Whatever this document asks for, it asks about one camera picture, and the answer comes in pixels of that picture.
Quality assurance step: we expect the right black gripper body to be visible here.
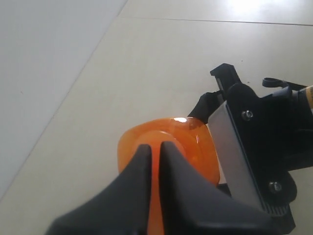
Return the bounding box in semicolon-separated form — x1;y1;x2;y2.
209;63;313;111

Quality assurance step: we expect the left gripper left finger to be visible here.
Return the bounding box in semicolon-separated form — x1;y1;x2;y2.
46;144;152;235

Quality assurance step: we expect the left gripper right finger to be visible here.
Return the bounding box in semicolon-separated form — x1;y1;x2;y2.
159;141;281;235

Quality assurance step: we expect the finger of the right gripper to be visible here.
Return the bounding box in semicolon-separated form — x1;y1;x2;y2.
188;91;224;122
217;184;231;197

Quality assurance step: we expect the orange dish soap bottle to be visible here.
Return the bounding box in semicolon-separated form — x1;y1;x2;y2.
117;117;220;235

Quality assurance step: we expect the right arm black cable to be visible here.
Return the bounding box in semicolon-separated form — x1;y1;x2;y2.
262;77;309;89

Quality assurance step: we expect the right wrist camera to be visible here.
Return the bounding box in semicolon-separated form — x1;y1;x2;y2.
208;83;313;234

